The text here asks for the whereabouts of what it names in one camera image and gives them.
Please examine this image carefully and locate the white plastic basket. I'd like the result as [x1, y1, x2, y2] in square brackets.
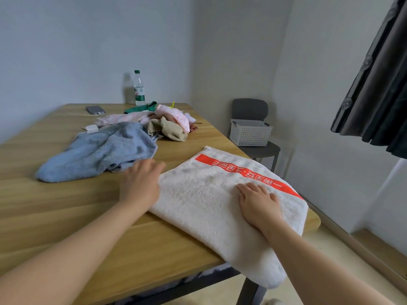
[229, 119, 274, 147]

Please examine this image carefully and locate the clear green-label water bottle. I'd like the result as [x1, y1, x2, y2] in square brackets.
[133, 70, 146, 106]

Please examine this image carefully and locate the cream white towel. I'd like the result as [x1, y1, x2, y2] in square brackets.
[149, 146, 309, 289]

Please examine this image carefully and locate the dark grey curtain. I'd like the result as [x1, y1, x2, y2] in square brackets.
[330, 0, 407, 160]

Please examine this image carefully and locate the person's right hand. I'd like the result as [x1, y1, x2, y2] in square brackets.
[235, 182, 284, 236]

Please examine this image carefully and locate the person's left forearm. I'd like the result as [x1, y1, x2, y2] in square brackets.
[0, 200, 144, 305]

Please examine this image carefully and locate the person's left hand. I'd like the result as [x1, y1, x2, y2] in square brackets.
[119, 159, 167, 214]

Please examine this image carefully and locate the wooden table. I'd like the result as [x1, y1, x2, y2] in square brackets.
[0, 103, 321, 305]

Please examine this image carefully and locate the grey chair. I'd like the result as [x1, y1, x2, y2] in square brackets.
[231, 98, 282, 172]

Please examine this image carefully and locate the green cloth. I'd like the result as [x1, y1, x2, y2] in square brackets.
[124, 101, 159, 114]

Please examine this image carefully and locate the pale pink towel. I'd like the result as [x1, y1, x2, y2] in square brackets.
[95, 110, 156, 128]

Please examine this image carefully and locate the person's right forearm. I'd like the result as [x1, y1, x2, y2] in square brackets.
[260, 219, 395, 305]

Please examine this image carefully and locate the tan brown towel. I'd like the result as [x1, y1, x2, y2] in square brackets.
[147, 116, 189, 142]

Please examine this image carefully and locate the grey-blue towel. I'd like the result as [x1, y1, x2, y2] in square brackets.
[35, 121, 159, 183]

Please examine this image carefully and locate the pink dotted cloth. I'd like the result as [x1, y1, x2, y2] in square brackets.
[155, 104, 191, 133]

